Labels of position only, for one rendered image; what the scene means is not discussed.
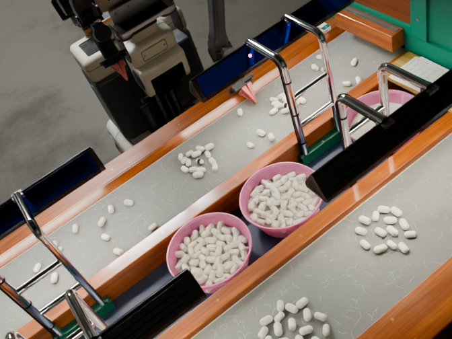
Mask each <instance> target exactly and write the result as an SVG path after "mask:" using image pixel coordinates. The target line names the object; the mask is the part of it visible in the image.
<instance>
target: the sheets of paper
mask: <svg viewBox="0 0 452 339"><path fill-rule="evenodd" d="M400 68H402V69H404V70H406V71H408V72H410V73H412V74H414V75H416V76H418V77H420V78H422V79H425V80H427V81H430V82H432V83H433V82H434V81H436V80H437V79H438V78H439V77H441V76H442V75H444V74H445V73H446V72H447V71H449V70H448V69H446V68H444V67H442V66H440V65H438V64H436V63H434V62H432V61H430V60H428V59H426V58H424V57H422V56H421V57H420V58H418V57H417V56H416V57H414V58H413V59H411V60H410V61H408V62H407V63H406V64H405V65H403V66H402V67H400ZM389 77H390V79H393V80H395V81H398V82H400V83H402V84H404V85H406V86H408V87H411V88H412V89H415V90H416V91H419V92H420V88H418V87H416V86H414V85H412V84H410V83H408V82H406V81H404V80H402V79H400V78H398V77H396V76H394V75H390V76H389Z"/></svg>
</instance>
